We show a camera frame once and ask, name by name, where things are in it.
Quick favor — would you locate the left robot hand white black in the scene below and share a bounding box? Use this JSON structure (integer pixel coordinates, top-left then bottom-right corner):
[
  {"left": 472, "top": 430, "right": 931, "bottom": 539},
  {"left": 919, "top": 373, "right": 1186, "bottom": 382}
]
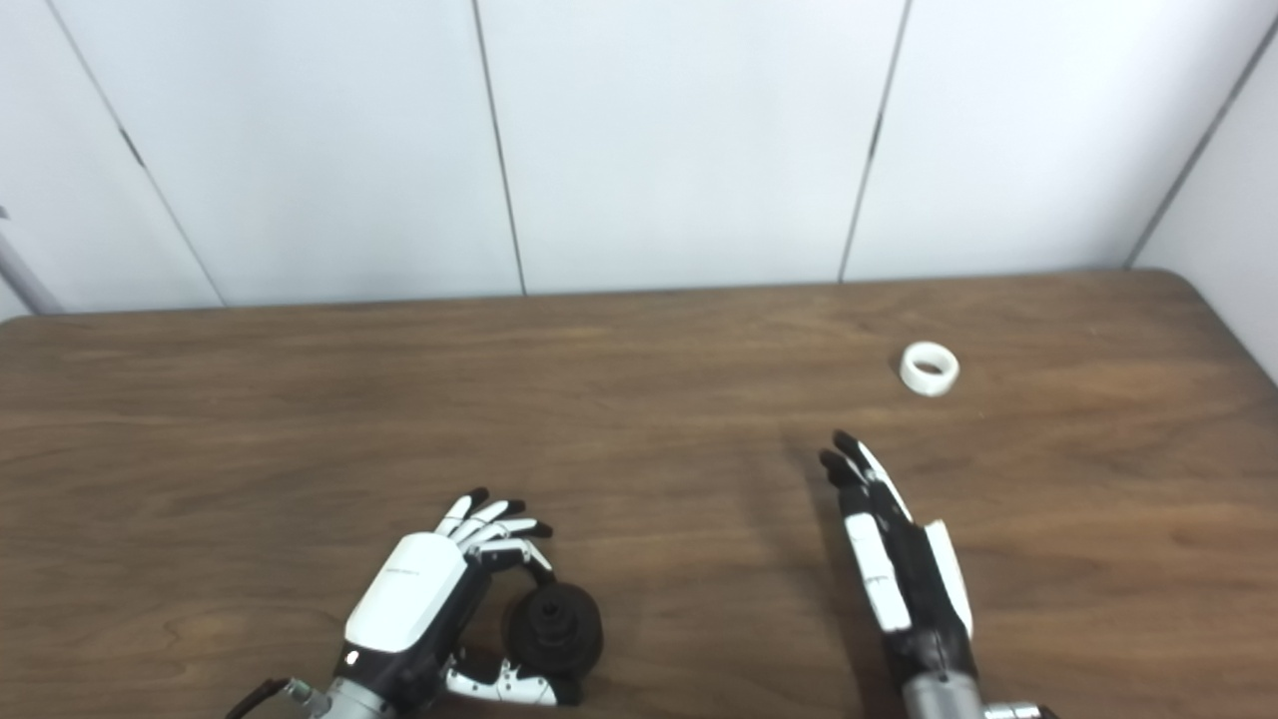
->
[{"left": 337, "top": 487, "right": 585, "bottom": 716}]

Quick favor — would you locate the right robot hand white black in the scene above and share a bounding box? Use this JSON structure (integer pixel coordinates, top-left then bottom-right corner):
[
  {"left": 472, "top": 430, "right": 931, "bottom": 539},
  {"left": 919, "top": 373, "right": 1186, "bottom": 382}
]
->
[{"left": 819, "top": 429, "right": 977, "bottom": 686}]

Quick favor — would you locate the round black part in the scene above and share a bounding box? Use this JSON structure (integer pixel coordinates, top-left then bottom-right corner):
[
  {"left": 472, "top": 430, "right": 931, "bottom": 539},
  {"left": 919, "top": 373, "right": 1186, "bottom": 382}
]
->
[{"left": 504, "top": 582, "right": 604, "bottom": 682}]

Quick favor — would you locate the white ring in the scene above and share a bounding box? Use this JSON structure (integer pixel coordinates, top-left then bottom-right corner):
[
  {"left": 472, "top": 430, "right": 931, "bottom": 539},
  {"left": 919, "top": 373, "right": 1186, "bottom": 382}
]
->
[{"left": 899, "top": 342, "right": 961, "bottom": 398}]

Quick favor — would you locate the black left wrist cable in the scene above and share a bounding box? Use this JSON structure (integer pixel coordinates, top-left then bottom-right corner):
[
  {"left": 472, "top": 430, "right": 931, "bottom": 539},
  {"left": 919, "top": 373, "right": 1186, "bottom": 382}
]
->
[{"left": 224, "top": 677, "right": 303, "bottom": 719}]

